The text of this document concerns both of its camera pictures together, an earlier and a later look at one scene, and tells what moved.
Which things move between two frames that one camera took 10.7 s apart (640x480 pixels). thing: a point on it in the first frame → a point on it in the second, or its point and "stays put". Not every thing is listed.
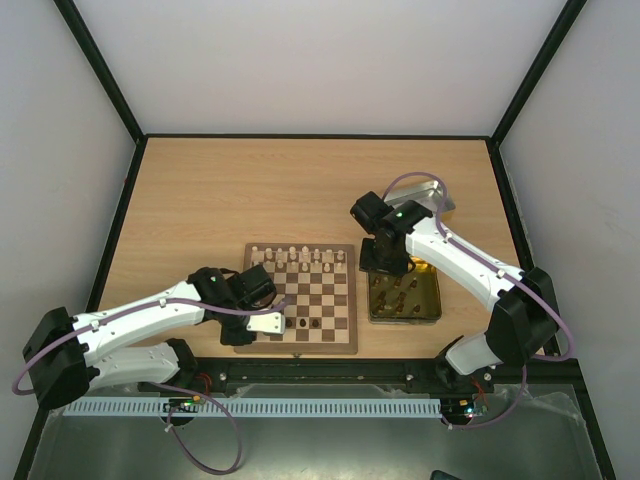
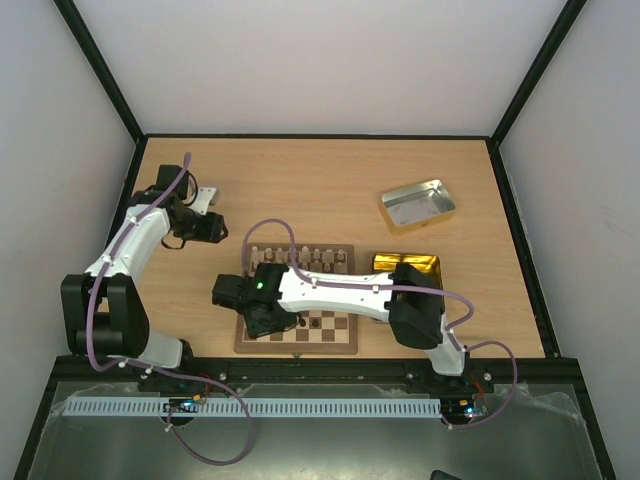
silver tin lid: x=430 y=194 stays put
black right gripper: x=382 y=261 → x=220 y=291
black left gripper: x=228 y=338 → x=211 y=231
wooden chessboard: x=319 y=284 stays put
